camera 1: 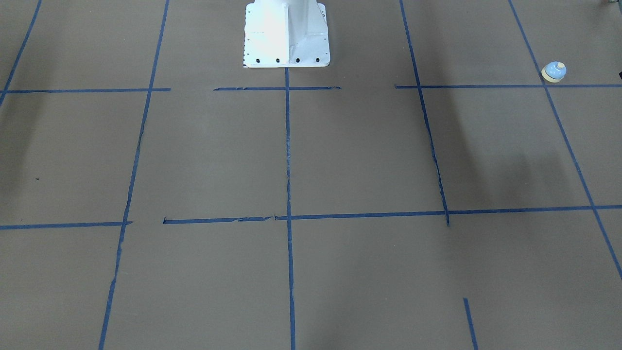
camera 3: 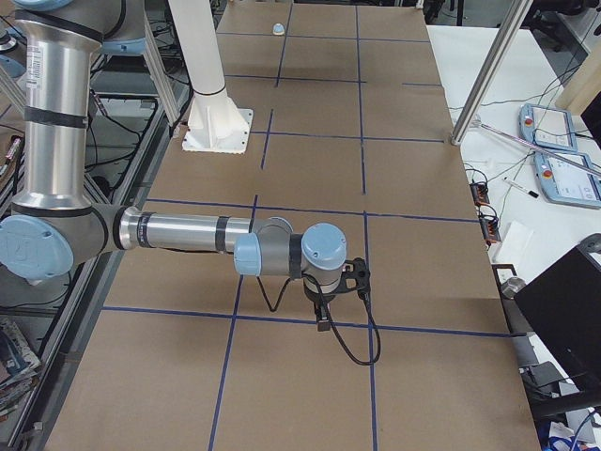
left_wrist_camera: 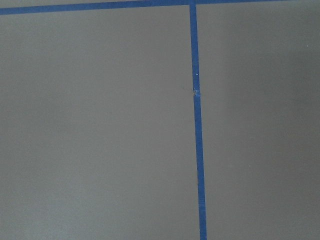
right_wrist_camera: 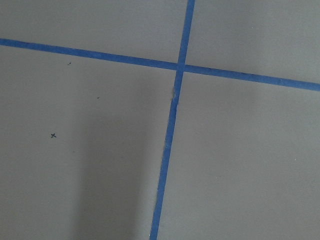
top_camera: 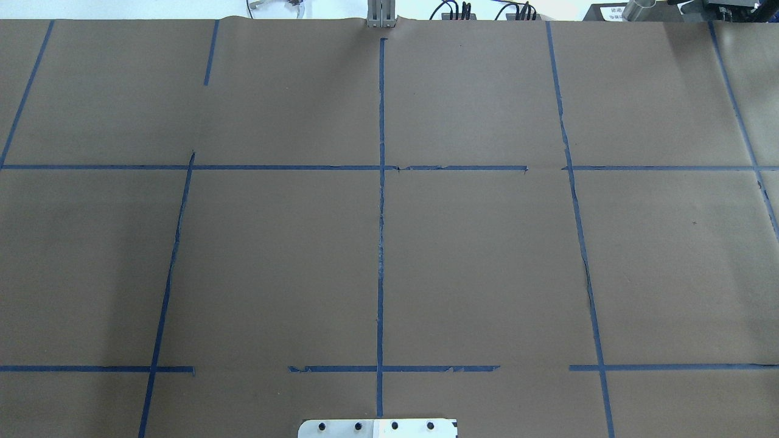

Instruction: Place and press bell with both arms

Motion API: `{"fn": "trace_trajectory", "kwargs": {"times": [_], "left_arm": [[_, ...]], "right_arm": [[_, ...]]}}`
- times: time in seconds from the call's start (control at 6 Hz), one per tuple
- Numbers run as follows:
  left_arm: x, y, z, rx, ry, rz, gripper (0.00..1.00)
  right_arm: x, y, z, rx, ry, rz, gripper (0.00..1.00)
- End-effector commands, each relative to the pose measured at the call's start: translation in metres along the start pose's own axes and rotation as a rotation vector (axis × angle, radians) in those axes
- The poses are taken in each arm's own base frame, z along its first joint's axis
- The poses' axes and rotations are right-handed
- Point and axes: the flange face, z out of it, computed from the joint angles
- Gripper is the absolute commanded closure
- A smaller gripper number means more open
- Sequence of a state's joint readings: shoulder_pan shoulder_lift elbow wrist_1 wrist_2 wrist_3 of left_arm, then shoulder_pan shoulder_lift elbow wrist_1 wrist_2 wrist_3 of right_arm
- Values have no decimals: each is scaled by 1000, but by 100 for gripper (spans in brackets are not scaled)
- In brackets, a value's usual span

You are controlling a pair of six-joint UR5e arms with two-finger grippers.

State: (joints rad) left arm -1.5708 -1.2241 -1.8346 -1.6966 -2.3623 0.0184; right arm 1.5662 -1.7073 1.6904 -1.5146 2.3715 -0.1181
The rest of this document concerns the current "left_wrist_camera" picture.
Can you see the horizontal blue tape line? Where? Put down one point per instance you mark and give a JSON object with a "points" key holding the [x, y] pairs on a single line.
{"points": [[132, 4]]}

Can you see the long vertical blue tape line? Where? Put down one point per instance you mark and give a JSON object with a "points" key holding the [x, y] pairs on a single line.
{"points": [[198, 120]]}

